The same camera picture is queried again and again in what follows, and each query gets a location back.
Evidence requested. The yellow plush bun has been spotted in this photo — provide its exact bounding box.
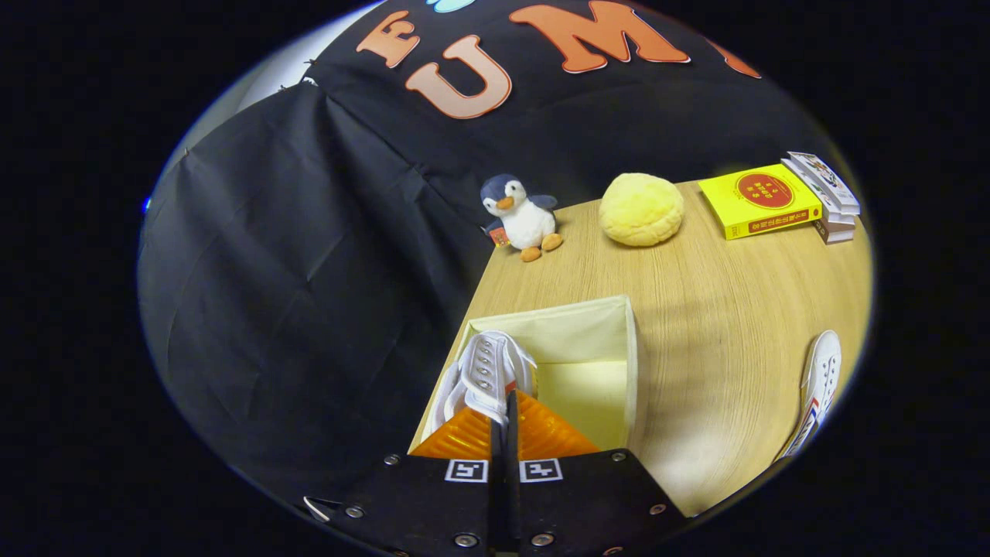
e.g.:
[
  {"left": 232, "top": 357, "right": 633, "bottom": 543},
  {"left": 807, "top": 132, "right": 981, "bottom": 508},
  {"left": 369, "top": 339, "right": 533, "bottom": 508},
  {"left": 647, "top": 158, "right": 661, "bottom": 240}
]
[{"left": 598, "top": 173, "right": 685, "bottom": 248}]

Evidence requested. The white canvas shoe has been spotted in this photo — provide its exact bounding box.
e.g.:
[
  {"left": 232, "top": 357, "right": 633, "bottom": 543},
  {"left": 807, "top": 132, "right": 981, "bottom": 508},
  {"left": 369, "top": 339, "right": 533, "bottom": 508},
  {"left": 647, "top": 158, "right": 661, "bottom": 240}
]
[
  {"left": 422, "top": 330, "right": 538, "bottom": 442},
  {"left": 776, "top": 330, "right": 842, "bottom": 463}
]

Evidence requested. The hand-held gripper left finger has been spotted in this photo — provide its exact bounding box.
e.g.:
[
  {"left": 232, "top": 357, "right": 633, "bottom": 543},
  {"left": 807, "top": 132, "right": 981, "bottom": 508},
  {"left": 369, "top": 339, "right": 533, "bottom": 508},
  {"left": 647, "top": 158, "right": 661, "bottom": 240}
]
[{"left": 327, "top": 406, "right": 505, "bottom": 557}]

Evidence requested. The yellow book red label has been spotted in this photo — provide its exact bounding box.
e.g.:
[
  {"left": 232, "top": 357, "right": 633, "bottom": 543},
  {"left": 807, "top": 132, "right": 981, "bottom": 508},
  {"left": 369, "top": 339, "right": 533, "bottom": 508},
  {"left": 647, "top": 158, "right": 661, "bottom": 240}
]
[{"left": 698, "top": 163, "right": 823, "bottom": 241}]

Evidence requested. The beige fabric storage box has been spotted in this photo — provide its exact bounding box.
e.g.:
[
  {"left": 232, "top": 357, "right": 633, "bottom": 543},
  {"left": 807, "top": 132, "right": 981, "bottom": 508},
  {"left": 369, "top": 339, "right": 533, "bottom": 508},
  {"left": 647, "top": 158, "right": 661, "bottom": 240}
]
[{"left": 408, "top": 294, "right": 640, "bottom": 457}]

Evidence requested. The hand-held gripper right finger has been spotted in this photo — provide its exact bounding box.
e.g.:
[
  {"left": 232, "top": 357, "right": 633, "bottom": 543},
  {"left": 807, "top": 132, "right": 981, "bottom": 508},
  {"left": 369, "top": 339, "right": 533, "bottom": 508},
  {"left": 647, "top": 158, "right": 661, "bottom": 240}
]
[{"left": 505, "top": 388, "right": 691, "bottom": 557}]

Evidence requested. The penguin plush toy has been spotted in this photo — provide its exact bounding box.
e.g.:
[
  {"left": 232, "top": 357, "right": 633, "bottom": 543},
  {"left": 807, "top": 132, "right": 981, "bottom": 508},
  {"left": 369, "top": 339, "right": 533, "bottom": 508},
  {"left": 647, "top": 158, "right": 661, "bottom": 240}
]
[{"left": 480, "top": 173, "right": 564, "bottom": 263}]

